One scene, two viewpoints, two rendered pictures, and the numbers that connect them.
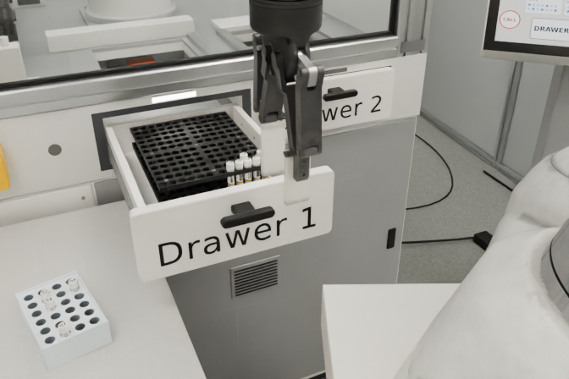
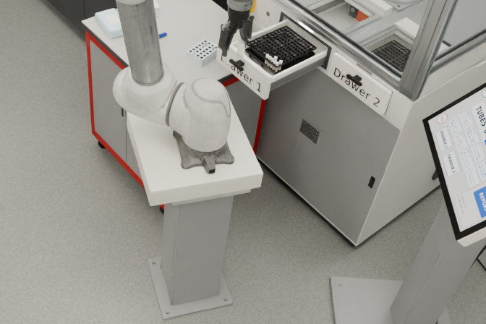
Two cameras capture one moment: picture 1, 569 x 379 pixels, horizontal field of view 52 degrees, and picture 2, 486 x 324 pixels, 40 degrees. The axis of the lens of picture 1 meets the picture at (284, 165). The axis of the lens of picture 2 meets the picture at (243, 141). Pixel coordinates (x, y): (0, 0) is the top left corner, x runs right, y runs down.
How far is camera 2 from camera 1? 2.13 m
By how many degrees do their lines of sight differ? 54
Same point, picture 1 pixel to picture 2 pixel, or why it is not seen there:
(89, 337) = (196, 59)
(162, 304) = (221, 74)
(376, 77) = (380, 89)
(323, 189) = (264, 82)
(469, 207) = not seen: outside the picture
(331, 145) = (356, 103)
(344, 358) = not seen: hidden behind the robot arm
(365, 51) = (383, 74)
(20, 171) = (257, 12)
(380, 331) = not seen: hidden behind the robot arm
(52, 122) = (270, 4)
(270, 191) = (250, 66)
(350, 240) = (352, 160)
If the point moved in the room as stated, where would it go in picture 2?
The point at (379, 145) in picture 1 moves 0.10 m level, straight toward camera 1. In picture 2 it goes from (377, 126) to (353, 126)
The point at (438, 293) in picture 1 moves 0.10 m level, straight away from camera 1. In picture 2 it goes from (236, 125) to (264, 129)
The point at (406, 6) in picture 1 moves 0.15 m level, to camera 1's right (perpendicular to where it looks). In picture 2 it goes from (407, 69) to (427, 97)
